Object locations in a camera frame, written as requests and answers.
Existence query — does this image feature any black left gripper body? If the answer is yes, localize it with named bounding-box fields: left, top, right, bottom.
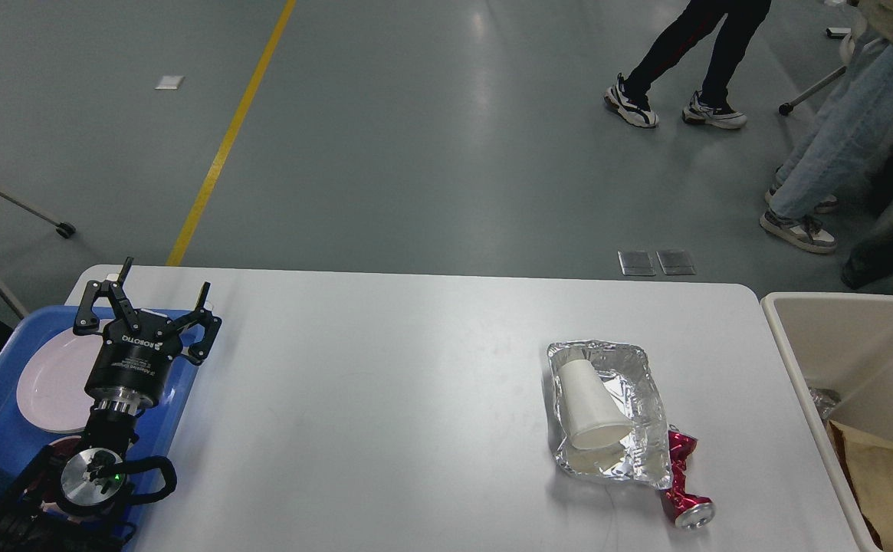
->
left=84, top=322, right=182, bottom=411

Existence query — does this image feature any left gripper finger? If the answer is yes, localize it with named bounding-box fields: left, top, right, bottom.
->
left=159, top=281, right=222, bottom=366
left=73, top=257, right=144, bottom=338

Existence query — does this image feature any pink plate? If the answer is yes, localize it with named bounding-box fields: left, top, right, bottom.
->
left=11, top=305, right=103, bottom=435

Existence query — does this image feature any pink mug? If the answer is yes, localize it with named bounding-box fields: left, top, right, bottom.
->
left=41, top=435, right=127, bottom=521

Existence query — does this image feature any crushed red can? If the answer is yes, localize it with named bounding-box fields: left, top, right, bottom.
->
left=660, top=426, right=716, bottom=530

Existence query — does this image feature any aluminium foil tray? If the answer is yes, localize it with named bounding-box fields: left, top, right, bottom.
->
left=547, top=341, right=671, bottom=490

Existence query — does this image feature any white paper cup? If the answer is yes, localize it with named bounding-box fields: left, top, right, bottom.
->
left=557, top=359, right=633, bottom=450

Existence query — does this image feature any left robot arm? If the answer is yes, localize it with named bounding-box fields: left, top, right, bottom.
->
left=0, top=259, right=222, bottom=551

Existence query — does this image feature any beige plastic bin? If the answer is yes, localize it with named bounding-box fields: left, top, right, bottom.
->
left=760, top=292, right=893, bottom=551

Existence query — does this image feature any clear plastic wrapper in bin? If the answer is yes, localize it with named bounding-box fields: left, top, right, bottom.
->
left=808, top=387, right=842, bottom=422

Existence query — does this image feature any blue plastic tray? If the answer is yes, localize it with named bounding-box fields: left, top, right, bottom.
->
left=0, top=305, right=198, bottom=498

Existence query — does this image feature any floor socket plate right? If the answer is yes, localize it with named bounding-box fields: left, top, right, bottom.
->
left=656, top=249, right=696, bottom=276

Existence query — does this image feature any floor socket plate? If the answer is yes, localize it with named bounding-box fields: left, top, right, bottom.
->
left=618, top=249, right=657, bottom=277
left=656, top=249, right=696, bottom=276

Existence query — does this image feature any floor socket plate left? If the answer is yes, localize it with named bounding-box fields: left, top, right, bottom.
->
left=618, top=249, right=657, bottom=277

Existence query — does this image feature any person in light jeans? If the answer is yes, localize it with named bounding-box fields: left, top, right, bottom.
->
left=760, top=1, right=893, bottom=254

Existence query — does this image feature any person in black trousers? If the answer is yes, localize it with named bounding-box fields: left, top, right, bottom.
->
left=603, top=0, right=773, bottom=130

